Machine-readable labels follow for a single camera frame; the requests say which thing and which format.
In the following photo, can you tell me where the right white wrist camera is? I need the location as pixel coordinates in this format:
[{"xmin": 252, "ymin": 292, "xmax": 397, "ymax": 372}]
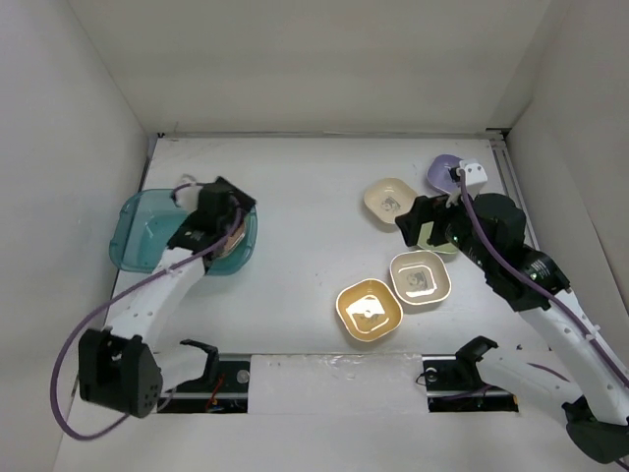
[{"xmin": 447, "ymin": 159, "xmax": 488, "ymax": 205}]

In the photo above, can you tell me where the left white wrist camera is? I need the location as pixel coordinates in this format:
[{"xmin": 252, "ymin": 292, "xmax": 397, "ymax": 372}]
[{"xmin": 170, "ymin": 174, "xmax": 203, "ymax": 212}]

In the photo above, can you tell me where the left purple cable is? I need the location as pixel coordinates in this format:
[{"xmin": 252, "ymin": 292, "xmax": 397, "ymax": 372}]
[{"xmin": 50, "ymin": 181, "xmax": 247, "ymax": 442}]

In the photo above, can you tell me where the purple plate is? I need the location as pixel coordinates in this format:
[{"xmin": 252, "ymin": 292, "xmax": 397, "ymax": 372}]
[{"xmin": 427, "ymin": 154, "xmax": 462, "ymax": 196}]

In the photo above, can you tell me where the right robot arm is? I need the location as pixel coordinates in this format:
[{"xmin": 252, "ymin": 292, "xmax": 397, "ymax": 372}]
[{"xmin": 395, "ymin": 193, "xmax": 628, "ymax": 464}]

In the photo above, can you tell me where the green plate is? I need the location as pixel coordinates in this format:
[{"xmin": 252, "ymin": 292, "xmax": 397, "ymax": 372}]
[{"xmin": 415, "ymin": 218, "xmax": 463, "ymax": 257}]

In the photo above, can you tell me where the beige plate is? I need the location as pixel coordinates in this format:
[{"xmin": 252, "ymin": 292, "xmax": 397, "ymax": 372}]
[{"xmin": 389, "ymin": 250, "xmax": 452, "ymax": 315}]

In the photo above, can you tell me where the aluminium rail right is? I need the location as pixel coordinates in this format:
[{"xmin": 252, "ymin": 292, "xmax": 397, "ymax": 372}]
[{"xmin": 487, "ymin": 129, "xmax": 539, "ymax": 249}]

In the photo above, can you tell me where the brown plate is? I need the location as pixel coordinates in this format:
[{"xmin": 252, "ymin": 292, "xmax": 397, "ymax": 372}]
[{"xmin": 213, "ymin": 219, "xmax": 247, "ymax": 260}]

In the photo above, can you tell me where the cream plate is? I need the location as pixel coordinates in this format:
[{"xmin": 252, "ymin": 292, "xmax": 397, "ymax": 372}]
[{"xmin": 363, "ymin": 178, "xmax": 418, "ymax": 227}]

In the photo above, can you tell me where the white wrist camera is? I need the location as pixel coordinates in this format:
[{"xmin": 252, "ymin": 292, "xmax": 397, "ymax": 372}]
[
  {"xmin": 447, "ymin": 159, "xmax": 488, "ymax": 205},
  {"xmin": 170, "ymin": 174, "xmax": 203, "ymax": 212}
]

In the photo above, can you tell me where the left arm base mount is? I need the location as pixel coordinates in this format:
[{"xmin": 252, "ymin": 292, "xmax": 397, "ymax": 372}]
[{"xmin": 156, "ymin": 356, "xmax": 251, "ymax": 414}]

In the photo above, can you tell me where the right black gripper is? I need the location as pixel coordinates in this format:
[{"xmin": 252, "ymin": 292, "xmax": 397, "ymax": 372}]
[{"xmin": 395, "ymin": 184, "xmax": 496, "ymax": 272}]

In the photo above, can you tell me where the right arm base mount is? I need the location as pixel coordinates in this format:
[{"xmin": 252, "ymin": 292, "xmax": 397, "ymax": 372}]
[{"xmin": 416, "ymin": 355, "xmax": 519, "ymax": 413}]

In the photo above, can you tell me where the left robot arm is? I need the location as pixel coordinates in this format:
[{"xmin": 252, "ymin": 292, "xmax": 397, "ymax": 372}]
[{"xmin": 79, "ymin": 177, "xmax": 257, "ymax": 418}]

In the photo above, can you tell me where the teal transparent plastic bin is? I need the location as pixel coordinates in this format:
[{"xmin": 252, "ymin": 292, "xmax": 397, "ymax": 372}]
[{"xmin": 109, "ymin": 189, "xmax": 257, "ymax": 276}]

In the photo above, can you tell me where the yellow plate front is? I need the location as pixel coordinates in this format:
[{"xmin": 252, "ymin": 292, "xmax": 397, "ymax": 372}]
[{"xmin": 335, "ymin": 278, "xmax": 404, "ymax": 342}]

